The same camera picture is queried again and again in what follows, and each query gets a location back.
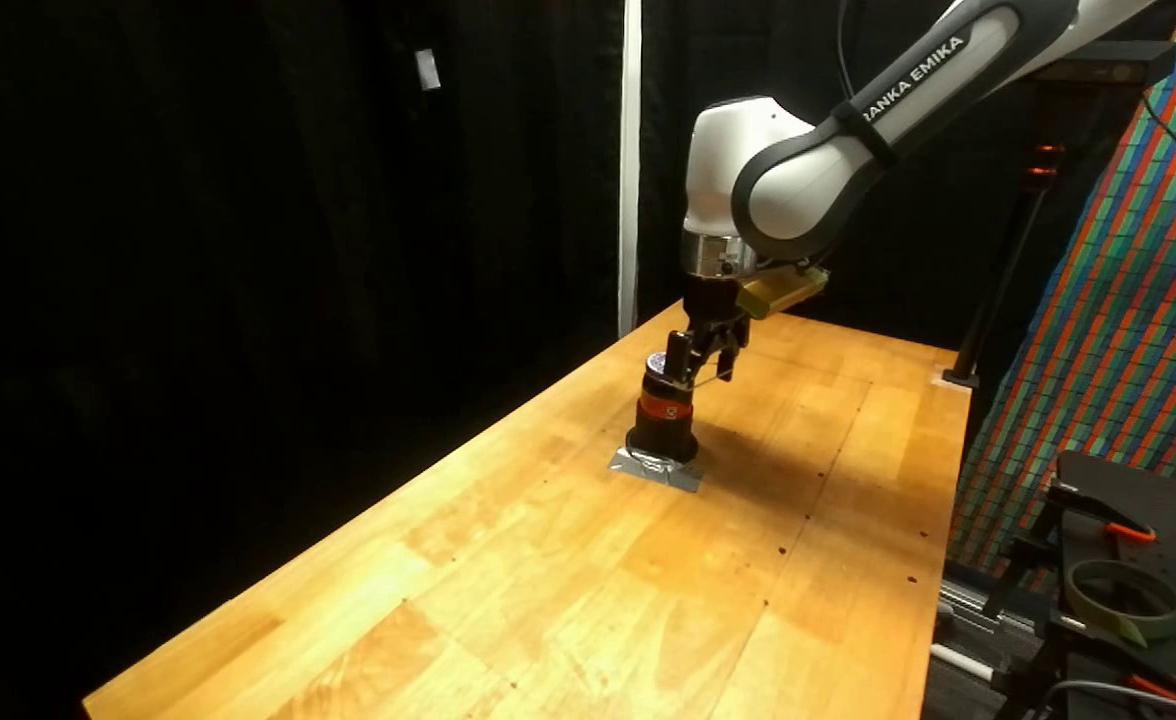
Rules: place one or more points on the small white tag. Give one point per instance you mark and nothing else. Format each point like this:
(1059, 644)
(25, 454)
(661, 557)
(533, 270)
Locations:
(428, 71)

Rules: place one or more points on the silver metal rail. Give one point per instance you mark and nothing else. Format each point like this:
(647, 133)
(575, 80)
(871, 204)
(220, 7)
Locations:
(991, 625)

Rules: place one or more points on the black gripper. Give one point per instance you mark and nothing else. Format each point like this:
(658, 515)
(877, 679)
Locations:
(715, 308)

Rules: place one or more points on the white vertical pole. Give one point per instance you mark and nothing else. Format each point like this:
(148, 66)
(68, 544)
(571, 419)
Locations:
(631, 162)

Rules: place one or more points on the colourful patterned board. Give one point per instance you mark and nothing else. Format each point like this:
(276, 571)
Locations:
(1122, 334)

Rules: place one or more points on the small red black object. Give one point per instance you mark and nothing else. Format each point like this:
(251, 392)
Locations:
(661, 425)

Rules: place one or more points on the grey flat plate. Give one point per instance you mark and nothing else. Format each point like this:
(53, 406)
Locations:
(652, 469)

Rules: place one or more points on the black tripod stand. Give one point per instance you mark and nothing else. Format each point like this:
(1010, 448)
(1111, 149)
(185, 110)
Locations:
(1010, 265)

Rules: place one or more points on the olive tape roll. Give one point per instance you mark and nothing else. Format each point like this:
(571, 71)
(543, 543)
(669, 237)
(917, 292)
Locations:
(1080, 600)

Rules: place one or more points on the black perforated metal plate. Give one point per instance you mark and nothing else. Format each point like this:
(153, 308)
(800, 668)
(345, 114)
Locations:
(1149, 502)

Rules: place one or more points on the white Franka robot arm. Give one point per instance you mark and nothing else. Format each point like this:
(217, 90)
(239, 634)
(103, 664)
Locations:
(800, 175)

